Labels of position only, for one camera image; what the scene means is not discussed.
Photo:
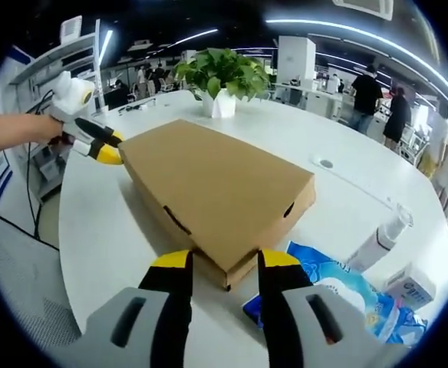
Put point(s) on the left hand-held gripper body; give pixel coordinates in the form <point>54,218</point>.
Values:
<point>70,97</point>

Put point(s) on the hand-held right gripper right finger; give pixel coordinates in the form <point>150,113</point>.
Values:
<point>289,303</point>

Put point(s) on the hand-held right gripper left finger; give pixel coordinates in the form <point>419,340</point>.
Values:
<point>166,306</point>

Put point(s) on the blue wet wipes soft pack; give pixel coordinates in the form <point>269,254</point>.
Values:
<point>323,276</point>

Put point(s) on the white pump bottle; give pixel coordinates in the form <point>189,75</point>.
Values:
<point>377,241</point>

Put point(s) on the brown cardboard shoe box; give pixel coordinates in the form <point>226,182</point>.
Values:
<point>216,180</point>

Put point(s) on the small silver white carton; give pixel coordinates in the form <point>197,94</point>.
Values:
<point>412,287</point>

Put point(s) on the white vented box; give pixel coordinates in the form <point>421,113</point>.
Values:
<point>70,28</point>

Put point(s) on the blue floral soft pack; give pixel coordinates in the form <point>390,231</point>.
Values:
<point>404,326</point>

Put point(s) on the person's left hand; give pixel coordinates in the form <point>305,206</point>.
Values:
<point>51,128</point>

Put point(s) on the white shelf rack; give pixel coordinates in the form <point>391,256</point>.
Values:
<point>55,61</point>

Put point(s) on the ceiling light strip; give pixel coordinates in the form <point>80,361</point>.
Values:
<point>191,38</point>

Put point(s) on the green potted plant white pot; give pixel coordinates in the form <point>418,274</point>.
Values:
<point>224,73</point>

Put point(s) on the white office desk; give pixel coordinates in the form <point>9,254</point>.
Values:
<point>312,100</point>

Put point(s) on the long curved ceiling light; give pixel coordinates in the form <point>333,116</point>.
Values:
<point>323,23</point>

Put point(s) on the ceiling air conditioner unit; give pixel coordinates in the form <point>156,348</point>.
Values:
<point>366,7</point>

